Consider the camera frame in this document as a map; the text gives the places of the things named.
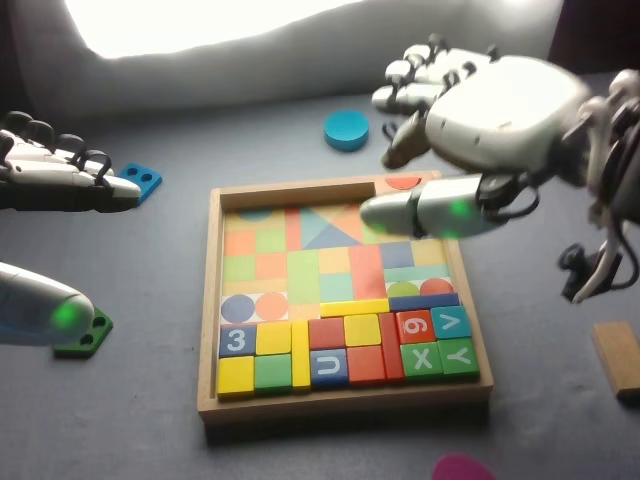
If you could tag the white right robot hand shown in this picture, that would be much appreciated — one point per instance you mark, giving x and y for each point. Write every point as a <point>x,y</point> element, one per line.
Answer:
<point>500,115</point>

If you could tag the blue round disc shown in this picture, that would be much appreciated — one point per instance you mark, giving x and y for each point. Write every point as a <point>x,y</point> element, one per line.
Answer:
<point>346,127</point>

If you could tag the tan rectangular wooden block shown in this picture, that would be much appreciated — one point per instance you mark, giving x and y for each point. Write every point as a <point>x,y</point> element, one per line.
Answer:
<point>620,355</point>

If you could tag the blue square block with holes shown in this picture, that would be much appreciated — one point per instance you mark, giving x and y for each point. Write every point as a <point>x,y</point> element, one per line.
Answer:
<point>152,187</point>

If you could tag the pink round piece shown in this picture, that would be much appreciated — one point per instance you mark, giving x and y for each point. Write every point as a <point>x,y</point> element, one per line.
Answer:
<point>462,470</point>

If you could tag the green pentagon block with holes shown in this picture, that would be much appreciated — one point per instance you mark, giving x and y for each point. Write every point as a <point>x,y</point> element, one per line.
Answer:
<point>102,332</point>

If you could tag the white backdrop sheet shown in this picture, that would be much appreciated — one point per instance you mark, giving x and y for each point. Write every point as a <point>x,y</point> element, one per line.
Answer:
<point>250,75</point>

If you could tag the wooden tray with printed floor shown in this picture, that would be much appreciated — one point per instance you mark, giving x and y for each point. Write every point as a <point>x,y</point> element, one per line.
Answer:
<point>345,402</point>

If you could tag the grey table cloth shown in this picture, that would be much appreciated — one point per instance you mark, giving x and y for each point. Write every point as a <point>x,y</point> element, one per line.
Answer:
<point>150,250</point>

